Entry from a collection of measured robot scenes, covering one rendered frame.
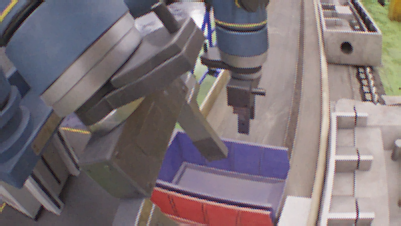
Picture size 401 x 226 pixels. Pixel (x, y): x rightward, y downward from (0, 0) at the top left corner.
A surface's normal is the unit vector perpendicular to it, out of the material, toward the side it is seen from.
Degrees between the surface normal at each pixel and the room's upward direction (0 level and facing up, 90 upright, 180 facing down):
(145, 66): 83
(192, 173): 0
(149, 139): 65
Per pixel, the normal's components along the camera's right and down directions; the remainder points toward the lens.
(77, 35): 0.55, 0.20
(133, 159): 0.84, -0.26
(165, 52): 0.14, 0.53
